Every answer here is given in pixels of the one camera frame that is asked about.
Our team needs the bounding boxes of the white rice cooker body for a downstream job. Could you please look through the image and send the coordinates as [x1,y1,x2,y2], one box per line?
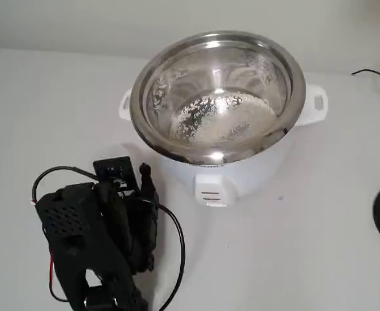
[118,73,329,208]

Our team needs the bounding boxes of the white rice grains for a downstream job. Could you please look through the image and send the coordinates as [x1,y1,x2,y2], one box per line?
[169,93,278,146]

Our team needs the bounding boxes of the stainless steel inner pot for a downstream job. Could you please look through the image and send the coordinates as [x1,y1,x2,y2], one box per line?
[130,30,307,165]

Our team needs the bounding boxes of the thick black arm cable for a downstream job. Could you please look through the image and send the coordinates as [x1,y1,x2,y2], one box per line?
[134,197,187,311]

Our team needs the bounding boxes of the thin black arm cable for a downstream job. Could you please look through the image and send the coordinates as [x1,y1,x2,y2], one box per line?
[30,166,97,208]

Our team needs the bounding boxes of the red arm wire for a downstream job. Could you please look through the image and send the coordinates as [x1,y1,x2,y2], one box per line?
[49,254,57,292]

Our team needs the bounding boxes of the black square camera board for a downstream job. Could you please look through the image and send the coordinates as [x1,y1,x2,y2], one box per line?
[93,156,134,192]

